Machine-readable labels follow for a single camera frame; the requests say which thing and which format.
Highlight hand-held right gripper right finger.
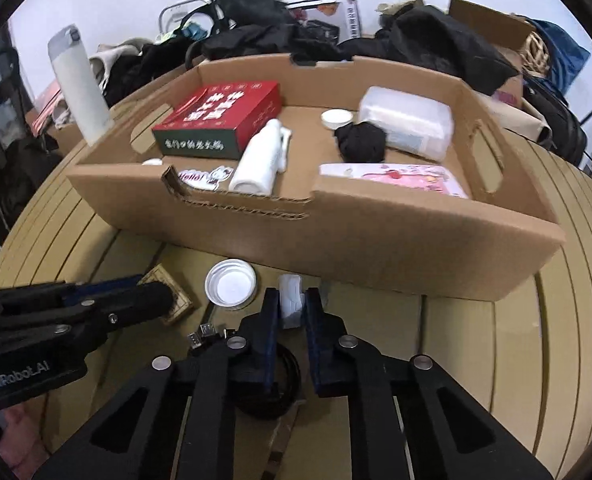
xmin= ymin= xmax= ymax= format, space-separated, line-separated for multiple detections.
xmin=303 ymin=287 xmax=555 ymax=480

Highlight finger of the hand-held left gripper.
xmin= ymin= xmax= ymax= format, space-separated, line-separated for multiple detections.
xmin=0 ymin=274 xmax=149 ymax=328
xmin=0 ymin=281 xmax=175 ymax=357

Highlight woven rattan ball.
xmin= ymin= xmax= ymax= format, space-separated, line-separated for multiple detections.
xmin=517 ymin=29 xmax=552 ymax=79

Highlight cartoon sticker packet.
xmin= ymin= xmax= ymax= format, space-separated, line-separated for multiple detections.
xmin=175 ymin=165 xmax=235 ymax=193

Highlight beige tote bag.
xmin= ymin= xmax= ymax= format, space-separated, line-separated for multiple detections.
xmin=375 ymin=0 xmax=425 ymax=17

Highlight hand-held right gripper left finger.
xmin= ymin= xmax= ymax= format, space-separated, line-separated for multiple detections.
xmin=33 ymin=287 xmax=281 ymax=480

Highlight white thermos bottle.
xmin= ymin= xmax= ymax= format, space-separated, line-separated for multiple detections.
xmin=47 ymin=24 xmax=115 ymax=148

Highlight person's left hand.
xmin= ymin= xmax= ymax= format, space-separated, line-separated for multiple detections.
xmin=0 ymin=404 xmax=50 ymax=479

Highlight teal item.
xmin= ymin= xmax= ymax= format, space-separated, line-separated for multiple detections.
xmin=177 ymin=14 xmax=213 ymax=39

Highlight white spray bottle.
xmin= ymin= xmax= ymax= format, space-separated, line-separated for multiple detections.
xmin=228 ymin=118 xmax=293 ymax=196

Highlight cream canvas bag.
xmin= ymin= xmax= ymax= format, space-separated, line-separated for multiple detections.
xmin=494 ymin=94 xmax=552 ymax=149

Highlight small metal plug adapters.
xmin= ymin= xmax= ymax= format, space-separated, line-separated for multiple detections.
xmin=187 ymin=323 xmax=233 ymax=349

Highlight black jacket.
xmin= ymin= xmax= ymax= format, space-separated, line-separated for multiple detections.
xmin=336 ymin=4 xmax=520 ymax=97

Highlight blue bag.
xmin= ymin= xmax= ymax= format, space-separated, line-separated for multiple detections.
xmin=530 ymin=18 xmax=591 ymax=97

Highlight large open cardboard box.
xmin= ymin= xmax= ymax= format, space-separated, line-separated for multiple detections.
xmin=43 ymin=55 xmax=207 ymax=161

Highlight black cloth bundle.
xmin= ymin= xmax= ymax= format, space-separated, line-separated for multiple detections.
xmin=334 ymin=121 xmax=388 ymax=164

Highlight pink cloth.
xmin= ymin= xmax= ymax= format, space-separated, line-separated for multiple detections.
xmin=30 ymin=79 xmax=66 ymax=132

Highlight shallow cardboard tray box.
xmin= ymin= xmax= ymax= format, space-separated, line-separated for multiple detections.
xmin=67 ymin=54 xmax=567 ymax=304

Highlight white metal stool frame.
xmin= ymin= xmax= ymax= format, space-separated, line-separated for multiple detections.
xmin=158 ymin=1 xmax=217 ymax=37

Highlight white round lid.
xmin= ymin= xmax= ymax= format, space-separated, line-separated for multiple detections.
xmin=204 ymin=258 xmax=258 ymax=309
xmin=321 ymin=108 xmax=355 ymax=131

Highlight coiled black cable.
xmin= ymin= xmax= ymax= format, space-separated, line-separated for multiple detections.
xmin=235 ymin=339 xmax=305 ymax=419

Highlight red and green carton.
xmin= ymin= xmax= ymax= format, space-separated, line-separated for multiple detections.
xmin=151 ymin=80 xmax=283 ymax=159

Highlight beige cloth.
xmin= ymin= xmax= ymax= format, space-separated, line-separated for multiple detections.
xmin=88 ymin=41 xmax=143 ymax=92

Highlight small white plastic piece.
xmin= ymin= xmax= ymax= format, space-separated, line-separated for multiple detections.
xmin=278 ymin=273 xmax=307 ymax=329

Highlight clear plastic container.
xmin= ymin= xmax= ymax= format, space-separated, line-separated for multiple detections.
xmin=358 ymin=85 xmax=455 ymax=162

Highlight printed appliance box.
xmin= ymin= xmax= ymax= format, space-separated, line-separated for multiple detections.
xmin=285 ymin=0 xmax=363 ymax=47

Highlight cardboard box with red print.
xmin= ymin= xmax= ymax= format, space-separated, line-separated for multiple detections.
xmin=447 ymin=0 xmax=537 ymax=107

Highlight black backpack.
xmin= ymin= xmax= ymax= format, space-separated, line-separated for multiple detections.
xmin=522 ymin=71 xmax=590 ymax=167

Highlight pink printed packet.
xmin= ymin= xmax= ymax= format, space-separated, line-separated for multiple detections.
xmin=318 ymin=162 xmax=470 ymax=200

